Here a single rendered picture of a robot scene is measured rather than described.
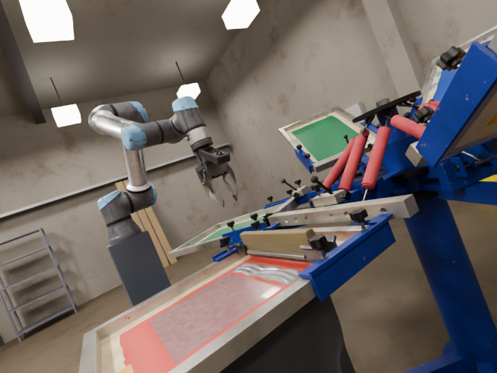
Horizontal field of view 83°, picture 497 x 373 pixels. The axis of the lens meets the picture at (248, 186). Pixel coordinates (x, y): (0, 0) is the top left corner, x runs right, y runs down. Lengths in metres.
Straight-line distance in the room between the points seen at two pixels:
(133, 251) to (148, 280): 0.15
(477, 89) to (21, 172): 7.95
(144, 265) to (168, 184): 6.76
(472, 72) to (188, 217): 7.80
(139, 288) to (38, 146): 6.95
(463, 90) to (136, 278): 1.32
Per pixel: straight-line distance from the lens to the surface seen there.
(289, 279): 0.80
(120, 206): 1.46
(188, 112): 0.92
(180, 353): 0.73
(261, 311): 0.63
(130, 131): 0.93
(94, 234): 7.78
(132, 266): 1.42
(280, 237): 0.88
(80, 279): 7.83
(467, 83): 0.67
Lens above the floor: 1.25
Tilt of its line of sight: 2 degrees down
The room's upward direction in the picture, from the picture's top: 22 degrees counter-clockwise
